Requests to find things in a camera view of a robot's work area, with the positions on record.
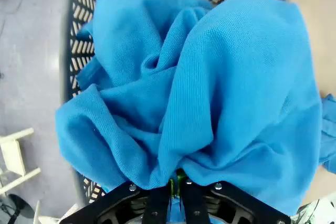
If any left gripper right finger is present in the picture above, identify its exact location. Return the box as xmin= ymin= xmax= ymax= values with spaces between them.
xmin=176 ymin=171 xmax=292 ymax=224

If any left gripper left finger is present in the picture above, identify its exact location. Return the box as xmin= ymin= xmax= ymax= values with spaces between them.
xmin=59 ymin=179 xmax=176 ymax=224

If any grey plastic lattice basket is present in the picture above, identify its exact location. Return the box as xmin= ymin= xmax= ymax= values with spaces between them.
xmin=59 ymin=0 xmax=289 ymax=204

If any white table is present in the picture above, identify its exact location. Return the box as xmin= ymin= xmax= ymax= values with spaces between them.
xmin=0 ymin=127 xmax=43 ymax=196

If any blue knit garment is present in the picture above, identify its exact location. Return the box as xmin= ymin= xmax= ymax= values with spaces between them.
xmin=54 ymin=0 xmax=323 ymax=217

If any blue garment heap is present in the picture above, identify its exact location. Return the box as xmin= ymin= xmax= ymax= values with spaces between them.
xmin=319 ymin=93 xmax=336 ymax=175

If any white green patterned object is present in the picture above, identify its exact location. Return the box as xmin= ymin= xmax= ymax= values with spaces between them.
xmin=295 ymin=197 xmax=336 ymax=224

